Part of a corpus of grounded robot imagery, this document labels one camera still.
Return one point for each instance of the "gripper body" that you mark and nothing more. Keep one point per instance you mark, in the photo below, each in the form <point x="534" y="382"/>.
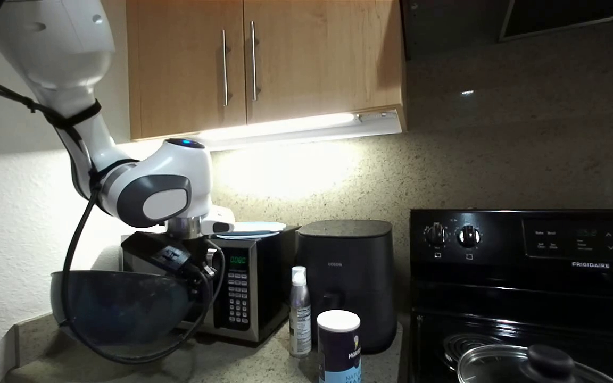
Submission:
<point x="200" y="268"/>

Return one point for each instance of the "dark blue bowl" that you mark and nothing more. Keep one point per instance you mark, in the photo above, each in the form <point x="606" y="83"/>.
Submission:
<point x="120" y="306"/>

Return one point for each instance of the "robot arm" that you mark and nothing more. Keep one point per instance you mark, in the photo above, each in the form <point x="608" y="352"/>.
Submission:
<point x="168" y="170"/>

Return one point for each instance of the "microwave door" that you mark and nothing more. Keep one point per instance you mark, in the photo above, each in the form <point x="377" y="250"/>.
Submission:
<point x="217" y="315"/>

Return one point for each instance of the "silver black microwave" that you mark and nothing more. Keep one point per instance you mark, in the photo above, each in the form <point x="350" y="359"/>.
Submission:
<point x="264" y="282"/>

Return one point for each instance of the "white plate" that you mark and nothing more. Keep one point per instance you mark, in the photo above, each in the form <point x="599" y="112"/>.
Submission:
<point x="256" y="227"/>

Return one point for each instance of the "grey spray bottle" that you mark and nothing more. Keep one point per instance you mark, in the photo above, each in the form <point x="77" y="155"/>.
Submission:
<point x="300" y="314"/>

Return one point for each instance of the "black air fryer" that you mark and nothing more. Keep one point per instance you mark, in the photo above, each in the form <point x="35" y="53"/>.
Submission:
<point x="349" y="276"/>

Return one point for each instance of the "blue canister with white lid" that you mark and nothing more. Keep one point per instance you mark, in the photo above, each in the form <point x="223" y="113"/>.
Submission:
<point x="338" y="346"/>

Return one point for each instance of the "under-cabinet light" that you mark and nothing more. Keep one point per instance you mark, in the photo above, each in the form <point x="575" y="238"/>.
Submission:
<point x="296" y="126"/>

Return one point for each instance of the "cabinet door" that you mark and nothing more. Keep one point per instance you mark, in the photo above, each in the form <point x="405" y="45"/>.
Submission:
<point x="179" y="64"/>
<point x="328" y="53"/>

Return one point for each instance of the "stove knob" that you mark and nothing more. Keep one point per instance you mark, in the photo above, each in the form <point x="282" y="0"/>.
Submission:
<point x="436" y="234"/>
<point x="469" y="235"/>

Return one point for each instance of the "coil burner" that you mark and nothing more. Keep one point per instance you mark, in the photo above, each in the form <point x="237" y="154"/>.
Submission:
<point x="463" y="346"/>

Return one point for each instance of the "glass pot lid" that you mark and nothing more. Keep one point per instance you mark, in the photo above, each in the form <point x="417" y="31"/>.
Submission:
<point x="498" y="367"/>

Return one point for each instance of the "black stove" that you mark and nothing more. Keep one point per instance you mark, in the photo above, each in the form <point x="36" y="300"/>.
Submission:
<point x="524" y="298"/>

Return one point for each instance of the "range hood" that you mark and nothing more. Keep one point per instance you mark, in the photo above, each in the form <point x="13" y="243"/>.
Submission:
<point x="455" y="26"/>

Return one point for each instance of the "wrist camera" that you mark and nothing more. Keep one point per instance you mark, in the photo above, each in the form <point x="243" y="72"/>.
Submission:
<point x="152" y="247"/>

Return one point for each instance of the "wooden wall cabinet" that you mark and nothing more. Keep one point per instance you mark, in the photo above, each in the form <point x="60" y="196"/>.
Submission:
<point x="312" y="53"/>

